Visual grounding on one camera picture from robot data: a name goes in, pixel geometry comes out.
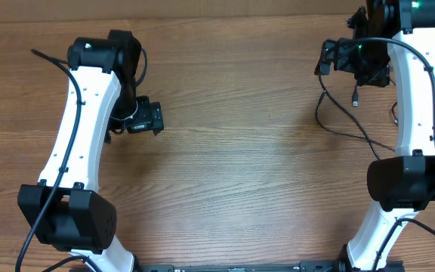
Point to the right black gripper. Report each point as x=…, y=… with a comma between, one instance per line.
x=380, y=77

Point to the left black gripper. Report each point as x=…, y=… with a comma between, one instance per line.
x=151, y=116

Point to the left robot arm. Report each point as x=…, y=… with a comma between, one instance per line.
x=64, y=208

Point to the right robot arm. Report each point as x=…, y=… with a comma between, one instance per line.
x=393, y=42

